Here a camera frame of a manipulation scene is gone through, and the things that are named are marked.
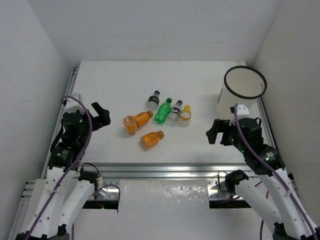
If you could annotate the left aluminium rail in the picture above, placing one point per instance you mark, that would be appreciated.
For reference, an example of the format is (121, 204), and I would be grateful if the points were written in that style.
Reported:
(68, 91)

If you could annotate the green plastic bottle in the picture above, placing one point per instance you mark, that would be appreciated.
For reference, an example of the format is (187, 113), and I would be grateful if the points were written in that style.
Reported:
(163, 111)

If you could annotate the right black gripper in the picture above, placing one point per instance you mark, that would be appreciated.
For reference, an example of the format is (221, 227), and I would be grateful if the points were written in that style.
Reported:
(219, 125)

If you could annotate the front aluminium rail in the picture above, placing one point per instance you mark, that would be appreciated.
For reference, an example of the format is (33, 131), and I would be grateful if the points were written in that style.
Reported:
(166, 171)

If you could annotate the yellow cap clear bottle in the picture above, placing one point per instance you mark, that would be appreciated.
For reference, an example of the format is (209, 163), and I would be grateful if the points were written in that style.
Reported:
(185, 116)

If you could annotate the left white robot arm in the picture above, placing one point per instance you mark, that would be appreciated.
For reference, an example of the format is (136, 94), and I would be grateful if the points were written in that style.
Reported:
(67, 186)

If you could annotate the orange bottle lying sideways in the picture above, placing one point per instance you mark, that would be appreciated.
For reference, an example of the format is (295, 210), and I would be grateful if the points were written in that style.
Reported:
(143, 118)

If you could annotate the white bin with black rim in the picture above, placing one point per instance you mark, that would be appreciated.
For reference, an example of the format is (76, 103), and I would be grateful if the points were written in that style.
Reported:
(241, 85)

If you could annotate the orange bottle facing camera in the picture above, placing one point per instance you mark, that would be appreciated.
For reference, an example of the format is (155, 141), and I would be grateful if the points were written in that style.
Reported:
(130, 124)

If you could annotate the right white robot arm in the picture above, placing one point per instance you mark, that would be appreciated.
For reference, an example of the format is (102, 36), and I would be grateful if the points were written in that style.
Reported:
(280, 208)

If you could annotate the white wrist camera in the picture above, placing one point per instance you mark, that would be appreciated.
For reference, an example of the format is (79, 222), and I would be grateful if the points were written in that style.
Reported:
(240, 111)
(73, 103)

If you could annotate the orange bottle front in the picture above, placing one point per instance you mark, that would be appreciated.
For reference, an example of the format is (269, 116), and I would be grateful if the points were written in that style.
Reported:
(151, 139)

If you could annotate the black label clear bottle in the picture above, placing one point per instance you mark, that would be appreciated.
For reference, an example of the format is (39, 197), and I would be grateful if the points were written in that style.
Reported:
(153, 101)

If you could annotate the right aluminium rail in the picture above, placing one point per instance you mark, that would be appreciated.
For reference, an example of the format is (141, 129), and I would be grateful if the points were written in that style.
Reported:
(266, 124)

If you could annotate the aluminium rail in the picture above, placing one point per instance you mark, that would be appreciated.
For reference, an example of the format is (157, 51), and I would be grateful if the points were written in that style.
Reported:
(266, 124)
(68, 91)
(166, 171)

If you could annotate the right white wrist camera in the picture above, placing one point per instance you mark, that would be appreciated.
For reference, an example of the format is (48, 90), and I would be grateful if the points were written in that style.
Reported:
(240, 111)

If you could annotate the blue label clear bottle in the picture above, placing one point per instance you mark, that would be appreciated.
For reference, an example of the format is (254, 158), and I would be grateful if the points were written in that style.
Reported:
(174, 114)

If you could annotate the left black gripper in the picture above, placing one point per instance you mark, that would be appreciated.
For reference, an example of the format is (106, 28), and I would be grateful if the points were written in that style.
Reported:
(95, 117)

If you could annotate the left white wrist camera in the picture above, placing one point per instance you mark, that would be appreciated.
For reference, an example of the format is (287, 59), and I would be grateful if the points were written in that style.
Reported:
(73, 103)

